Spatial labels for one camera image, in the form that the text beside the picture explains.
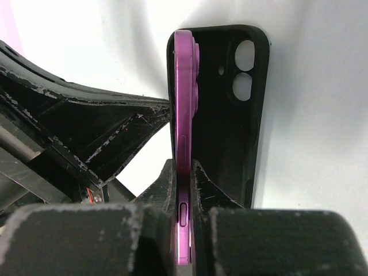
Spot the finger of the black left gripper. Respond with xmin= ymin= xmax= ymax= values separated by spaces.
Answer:
xmin=1 ymin=43 xmax=170 ymax=187

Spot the pink-edged black phone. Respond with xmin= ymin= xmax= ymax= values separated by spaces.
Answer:
xmin=174 ymin=30 xmax=200 ymax=266

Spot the black phone case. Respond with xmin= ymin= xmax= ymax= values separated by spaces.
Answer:
xmin=167 ymin=25 xmax=270 ymax=208

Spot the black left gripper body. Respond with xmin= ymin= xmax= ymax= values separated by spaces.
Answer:
xmin=1 ymin=105 xmax=133 ymax=212

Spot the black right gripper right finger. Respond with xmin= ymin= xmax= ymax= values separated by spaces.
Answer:
xmin=191 ymin=161 xmax=367 ymax=275

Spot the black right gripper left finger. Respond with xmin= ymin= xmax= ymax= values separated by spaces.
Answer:
xmin=1 ymin=159 xmax=177 ymax=275

